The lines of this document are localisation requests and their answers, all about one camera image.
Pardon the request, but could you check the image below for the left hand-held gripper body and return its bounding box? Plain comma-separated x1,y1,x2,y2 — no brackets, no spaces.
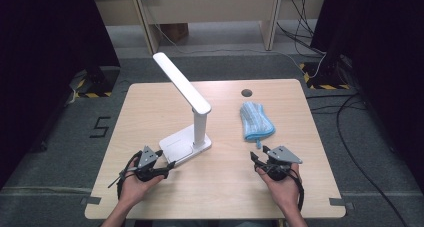
133,145,168,183

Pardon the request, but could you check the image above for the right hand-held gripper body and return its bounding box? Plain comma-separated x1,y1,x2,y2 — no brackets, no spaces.
257,145,304,182

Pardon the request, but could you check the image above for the blue cleaning cloth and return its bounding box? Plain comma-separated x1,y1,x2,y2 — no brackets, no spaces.
239,101,277,150

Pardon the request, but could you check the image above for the white desk lamp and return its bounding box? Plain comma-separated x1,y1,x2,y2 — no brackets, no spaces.
152,51,213,165

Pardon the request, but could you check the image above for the person's left hand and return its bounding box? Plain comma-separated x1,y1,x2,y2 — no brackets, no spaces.
118,157,167,207

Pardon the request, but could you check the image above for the person's right hand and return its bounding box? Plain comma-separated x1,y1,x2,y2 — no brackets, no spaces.
256,163,303,215

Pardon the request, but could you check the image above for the grey tape piece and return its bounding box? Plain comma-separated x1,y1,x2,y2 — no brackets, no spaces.
328,197,355,211
80,195,102,207

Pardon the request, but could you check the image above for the black stand base striped tape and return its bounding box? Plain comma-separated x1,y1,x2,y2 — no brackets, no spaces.
69,66,121,100
298,61,352,91

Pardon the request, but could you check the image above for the brown cardboard box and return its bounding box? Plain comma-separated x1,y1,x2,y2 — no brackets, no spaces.
159,22,190,43

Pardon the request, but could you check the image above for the black curtain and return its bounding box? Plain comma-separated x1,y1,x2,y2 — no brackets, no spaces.
309,0,424,190
0,0,121,190

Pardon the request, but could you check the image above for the beige wooden desk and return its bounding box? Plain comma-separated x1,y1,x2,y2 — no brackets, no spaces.
89,0,329,56

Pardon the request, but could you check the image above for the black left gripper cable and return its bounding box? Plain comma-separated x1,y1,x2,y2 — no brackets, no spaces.
107,151,143,200

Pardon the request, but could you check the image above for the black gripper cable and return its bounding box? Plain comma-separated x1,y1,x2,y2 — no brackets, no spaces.
107,151,143,200
287,168,305,212

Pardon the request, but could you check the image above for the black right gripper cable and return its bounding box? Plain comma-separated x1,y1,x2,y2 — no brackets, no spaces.
287,168,305,212

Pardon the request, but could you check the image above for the long black floor cable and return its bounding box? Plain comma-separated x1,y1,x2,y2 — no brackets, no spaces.
335,92,410,227

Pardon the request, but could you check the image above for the white floor cable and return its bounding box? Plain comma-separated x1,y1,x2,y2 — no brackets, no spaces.
142,0,328,80

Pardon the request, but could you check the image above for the bundle of black cables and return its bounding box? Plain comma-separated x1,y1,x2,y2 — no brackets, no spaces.
275,0,327,59

